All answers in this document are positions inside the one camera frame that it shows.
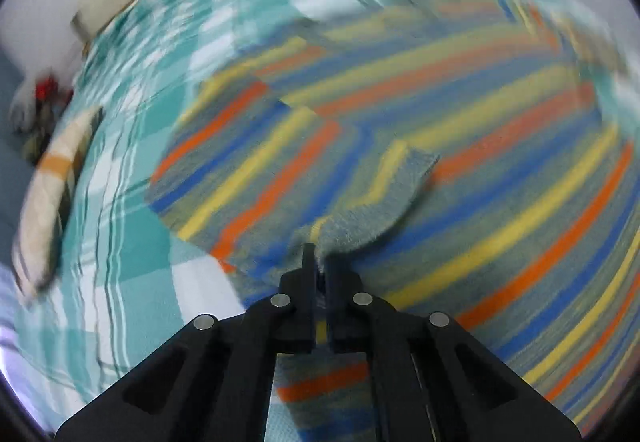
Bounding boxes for beige patterned pillow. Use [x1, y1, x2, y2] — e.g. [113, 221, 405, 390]
[12, 105, 106, 304]

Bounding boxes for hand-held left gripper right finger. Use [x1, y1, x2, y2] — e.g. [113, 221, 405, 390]
[326, 255, 583, 442]

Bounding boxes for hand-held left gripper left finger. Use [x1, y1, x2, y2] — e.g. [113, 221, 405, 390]
[54, 243, 317, 442]

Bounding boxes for multicolour striped knit sweater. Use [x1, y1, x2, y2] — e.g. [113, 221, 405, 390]
[144, 0, 640, 442]

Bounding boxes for red small item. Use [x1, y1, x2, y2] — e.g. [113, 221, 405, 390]
[36, 76, 63, 100]

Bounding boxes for grey rolled cloth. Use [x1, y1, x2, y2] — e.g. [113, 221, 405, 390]
[9, 75, 43, 135]

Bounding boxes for green plaid bed sheet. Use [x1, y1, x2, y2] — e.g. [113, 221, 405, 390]
[10, 0, 640, 433]

